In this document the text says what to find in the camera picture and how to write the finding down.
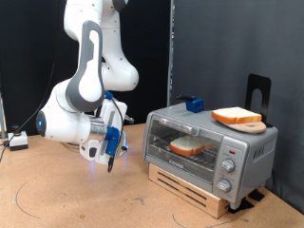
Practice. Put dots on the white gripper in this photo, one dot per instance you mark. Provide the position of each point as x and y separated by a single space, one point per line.
118 120

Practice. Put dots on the white bread slice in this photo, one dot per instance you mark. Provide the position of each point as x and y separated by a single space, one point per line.
190 145
236 114

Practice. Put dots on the metal spatula with blue block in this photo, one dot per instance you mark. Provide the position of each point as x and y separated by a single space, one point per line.
194 106

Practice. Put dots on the silver oven knob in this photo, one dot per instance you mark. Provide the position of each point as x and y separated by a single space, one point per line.
228 165
224 186

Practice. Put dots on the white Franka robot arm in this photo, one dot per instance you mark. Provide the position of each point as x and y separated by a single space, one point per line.
85 79

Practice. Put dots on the silver toaster oven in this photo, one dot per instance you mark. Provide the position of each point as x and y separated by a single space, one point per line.
250 139

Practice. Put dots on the vertical metal pole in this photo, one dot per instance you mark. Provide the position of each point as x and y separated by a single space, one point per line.
171 47

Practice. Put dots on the emergency stop button box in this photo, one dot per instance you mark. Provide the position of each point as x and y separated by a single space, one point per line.
18 141

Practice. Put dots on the round tan wooden board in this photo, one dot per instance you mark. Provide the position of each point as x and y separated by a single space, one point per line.
250 128

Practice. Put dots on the slatted wooden box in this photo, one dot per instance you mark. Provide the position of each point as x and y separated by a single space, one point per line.
215 205

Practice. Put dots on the black backdrop curtain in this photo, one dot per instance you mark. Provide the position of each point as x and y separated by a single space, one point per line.
25 47

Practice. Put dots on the black metal bookend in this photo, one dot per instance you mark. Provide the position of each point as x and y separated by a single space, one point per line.
251 84

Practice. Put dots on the grey backdrop curtain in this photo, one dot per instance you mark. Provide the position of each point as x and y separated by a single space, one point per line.
228 38

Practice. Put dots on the black foam pad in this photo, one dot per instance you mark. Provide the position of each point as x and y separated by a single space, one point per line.
245 205
257 194

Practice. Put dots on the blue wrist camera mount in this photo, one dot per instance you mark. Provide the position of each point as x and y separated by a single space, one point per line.
112 141

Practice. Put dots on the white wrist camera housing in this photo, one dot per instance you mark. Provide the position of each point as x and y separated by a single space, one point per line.
90 152

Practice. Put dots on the thin metal post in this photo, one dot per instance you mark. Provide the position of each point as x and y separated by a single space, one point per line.
2 117

